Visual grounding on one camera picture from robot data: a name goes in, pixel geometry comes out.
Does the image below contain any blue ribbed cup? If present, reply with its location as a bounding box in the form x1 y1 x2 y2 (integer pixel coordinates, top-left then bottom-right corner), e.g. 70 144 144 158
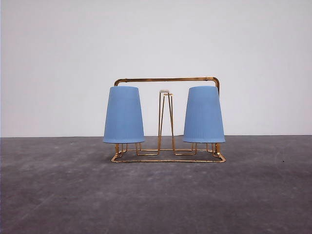
183 86 226 143

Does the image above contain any gold wire cup rack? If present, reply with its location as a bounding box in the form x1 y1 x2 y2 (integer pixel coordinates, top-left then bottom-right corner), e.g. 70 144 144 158
111 77 225 163

